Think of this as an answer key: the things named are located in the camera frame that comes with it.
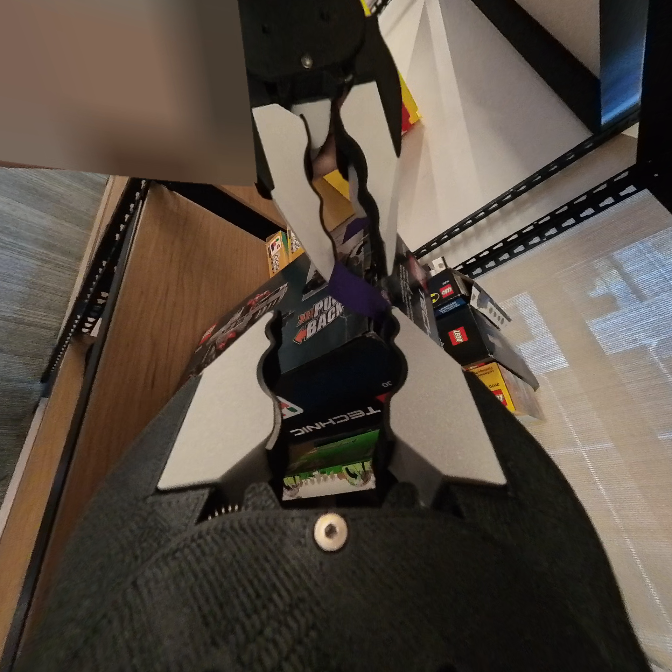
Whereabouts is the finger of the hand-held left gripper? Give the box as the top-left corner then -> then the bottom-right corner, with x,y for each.
252,102 -> 339,284
330,81 -> 402,279

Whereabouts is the wooden desk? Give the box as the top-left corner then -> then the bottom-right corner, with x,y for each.
0,176 -> 316,662

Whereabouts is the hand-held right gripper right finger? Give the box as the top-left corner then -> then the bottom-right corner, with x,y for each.
383,307 -> 509,510

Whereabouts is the green toy box white edge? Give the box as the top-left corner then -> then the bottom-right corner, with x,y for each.
282,428 -> 380,497

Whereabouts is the yellow flamingo toy box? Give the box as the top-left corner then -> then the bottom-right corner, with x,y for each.
462,361 -> 547,423

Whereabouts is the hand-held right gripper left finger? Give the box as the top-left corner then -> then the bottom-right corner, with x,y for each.
156,310 -> 279,497

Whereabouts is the black bat logo toy box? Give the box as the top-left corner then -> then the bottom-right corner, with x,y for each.
424,262 -> 512,329

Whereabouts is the black toy box yellow logo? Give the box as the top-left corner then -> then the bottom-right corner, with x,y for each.
436,304 -> 540,392

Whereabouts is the large yellow toy box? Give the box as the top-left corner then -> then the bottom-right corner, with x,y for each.
362,0 -> 424,138

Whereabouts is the dark monster truck toy box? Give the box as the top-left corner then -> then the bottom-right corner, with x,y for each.
195,220 -> 447,444

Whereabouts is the black metal rack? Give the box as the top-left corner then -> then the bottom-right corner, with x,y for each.
39,0 -> 672,384

